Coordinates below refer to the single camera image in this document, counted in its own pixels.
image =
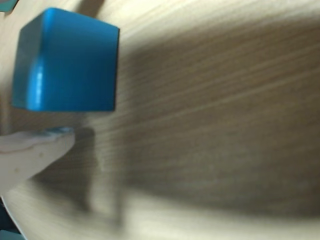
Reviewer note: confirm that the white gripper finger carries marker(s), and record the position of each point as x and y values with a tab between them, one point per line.
27	155

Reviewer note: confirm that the blue cube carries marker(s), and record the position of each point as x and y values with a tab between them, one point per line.
70	62

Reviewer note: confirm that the teal plastic box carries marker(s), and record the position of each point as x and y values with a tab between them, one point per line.
6	5

